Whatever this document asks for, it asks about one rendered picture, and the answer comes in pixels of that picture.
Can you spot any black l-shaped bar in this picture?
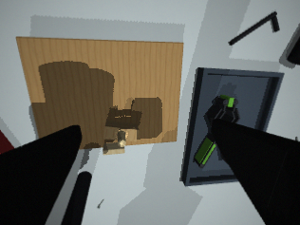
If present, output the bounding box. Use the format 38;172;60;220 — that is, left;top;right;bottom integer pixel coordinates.
230;11;280;46

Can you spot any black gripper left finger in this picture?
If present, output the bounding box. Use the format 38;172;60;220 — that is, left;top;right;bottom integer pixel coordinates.
0;125;82;225

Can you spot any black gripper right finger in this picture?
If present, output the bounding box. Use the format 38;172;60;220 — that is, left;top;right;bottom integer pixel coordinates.
212;119;300;225

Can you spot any wooden-handled mallet with black head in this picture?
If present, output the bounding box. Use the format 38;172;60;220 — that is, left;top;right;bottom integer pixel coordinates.
287;37;300;66

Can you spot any black spring clamp with green grips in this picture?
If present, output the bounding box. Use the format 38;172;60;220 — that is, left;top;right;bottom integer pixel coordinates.
194;95;240;168

